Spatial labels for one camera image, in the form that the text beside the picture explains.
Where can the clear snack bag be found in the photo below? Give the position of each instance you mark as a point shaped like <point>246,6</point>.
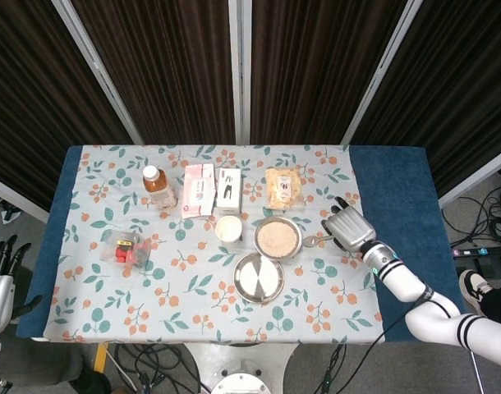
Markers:
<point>284,189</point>

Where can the clear box with red items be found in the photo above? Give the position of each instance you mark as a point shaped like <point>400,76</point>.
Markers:
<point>125,248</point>

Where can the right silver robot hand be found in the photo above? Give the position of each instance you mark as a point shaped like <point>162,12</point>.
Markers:
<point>351,227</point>

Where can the metal spoon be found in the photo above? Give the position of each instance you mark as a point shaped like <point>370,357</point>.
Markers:
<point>310,241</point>

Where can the dark fabric partition panel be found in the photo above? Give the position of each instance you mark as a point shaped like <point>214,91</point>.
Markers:
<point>164,70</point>
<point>451,102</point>
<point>28,102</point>
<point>316,70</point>

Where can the floral tablecloth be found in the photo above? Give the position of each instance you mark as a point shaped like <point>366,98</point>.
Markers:
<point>193,287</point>

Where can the metal bowl of beige powder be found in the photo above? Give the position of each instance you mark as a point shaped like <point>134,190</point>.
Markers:
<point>276,238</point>

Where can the amber tea bottle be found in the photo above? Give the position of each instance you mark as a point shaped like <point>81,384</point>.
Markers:
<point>158,189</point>

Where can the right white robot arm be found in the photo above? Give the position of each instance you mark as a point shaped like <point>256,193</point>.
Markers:
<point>406,283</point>

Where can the white paper cup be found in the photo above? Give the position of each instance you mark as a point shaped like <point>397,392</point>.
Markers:
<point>228,227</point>

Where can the blue table cover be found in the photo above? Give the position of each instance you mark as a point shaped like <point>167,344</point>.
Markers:
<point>398,184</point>

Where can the black trouser leg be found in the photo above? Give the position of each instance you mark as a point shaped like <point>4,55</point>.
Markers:
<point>499,303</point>

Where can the steel plate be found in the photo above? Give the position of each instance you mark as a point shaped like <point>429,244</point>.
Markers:
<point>258,279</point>

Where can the pink wet wipes pack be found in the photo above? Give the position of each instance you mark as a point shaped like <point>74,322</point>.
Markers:
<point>198,191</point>

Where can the white and black shoe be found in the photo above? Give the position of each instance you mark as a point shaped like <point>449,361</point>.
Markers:
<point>474,289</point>

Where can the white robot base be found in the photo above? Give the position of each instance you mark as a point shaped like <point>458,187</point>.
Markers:
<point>242,369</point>

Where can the white product box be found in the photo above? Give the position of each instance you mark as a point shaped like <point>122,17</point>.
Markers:
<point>228,191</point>

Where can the black power strip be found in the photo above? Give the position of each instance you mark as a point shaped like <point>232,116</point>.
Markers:
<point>484,251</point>

